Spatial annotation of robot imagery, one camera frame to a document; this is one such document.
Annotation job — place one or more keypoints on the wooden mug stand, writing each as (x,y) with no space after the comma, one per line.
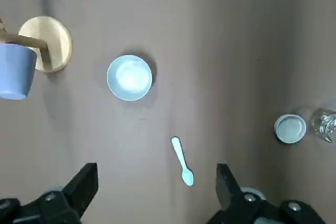
(52,37)

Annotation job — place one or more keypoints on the grey round bowl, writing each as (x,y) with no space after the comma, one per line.
(129,77)

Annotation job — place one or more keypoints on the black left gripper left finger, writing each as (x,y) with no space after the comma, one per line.
(65,203)

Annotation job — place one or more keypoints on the round grey bottle lid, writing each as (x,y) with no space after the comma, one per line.
(290,129)

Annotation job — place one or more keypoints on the transparent glass spice bottle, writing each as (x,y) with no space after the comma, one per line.
(324,125)

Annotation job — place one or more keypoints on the green plastic spoon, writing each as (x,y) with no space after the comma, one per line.
(179,153)

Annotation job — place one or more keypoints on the purple plastic cup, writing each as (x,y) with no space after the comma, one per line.
(15,72)

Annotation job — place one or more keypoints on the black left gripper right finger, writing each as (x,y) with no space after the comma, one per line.
(231,197)

